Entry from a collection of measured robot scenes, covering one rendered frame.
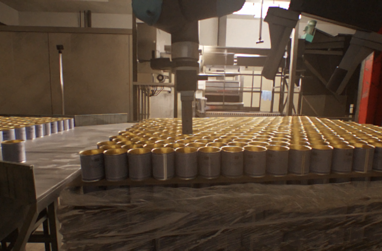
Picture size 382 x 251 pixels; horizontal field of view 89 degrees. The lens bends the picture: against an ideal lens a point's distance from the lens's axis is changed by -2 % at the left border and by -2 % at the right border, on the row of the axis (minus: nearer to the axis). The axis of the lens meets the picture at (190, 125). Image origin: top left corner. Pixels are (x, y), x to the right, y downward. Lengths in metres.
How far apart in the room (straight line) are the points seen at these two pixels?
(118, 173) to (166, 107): 2.98
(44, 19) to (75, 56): 7.38
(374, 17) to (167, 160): 0.50
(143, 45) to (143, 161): 2.63
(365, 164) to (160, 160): 0.62
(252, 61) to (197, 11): 3.50
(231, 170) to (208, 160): 0.07
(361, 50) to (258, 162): 0.35
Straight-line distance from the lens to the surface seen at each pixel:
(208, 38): 9.27
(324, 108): 4.97
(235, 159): 0.59
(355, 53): 0.43
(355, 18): 0.39
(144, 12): 0.45
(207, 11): 0.41
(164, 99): 3.54
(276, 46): 0.36
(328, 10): 0.37
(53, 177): 0.75
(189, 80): 0.48
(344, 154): 0.75
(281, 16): 0.34
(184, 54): 0.52
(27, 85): 4.03
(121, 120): 2.06
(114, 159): 0.60
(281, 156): 0.64
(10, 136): 1.32
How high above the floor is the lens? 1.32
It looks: 7 degrees down
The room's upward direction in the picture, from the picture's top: 1 degrees clockwise
